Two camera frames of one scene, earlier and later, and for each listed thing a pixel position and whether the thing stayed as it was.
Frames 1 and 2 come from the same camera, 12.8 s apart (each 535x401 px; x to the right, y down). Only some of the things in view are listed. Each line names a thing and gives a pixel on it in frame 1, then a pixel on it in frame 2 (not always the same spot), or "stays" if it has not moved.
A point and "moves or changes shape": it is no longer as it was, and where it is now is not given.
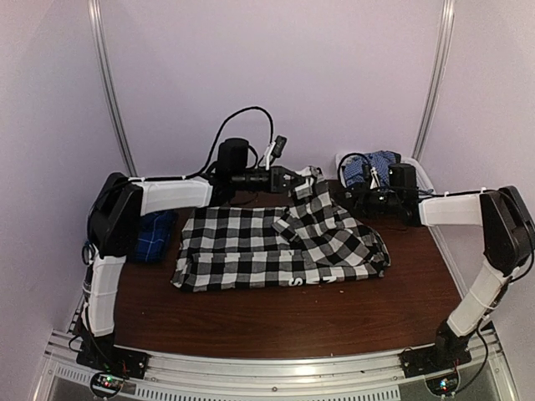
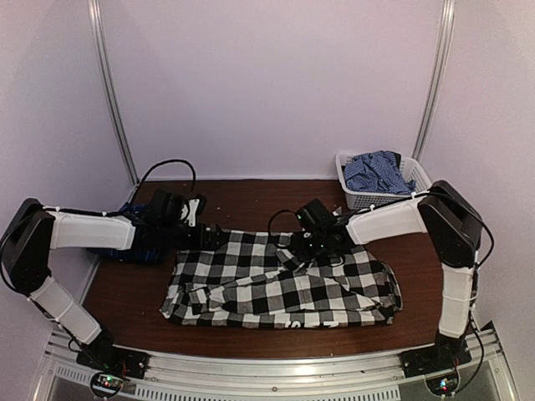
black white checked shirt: (311, 241) moves or changes shape
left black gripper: (277, 178) to (199, 243)
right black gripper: (362, 206) to (303, 251)
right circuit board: (444, 385) stays
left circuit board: (106, 383) stays
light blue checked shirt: (380, 161) stays
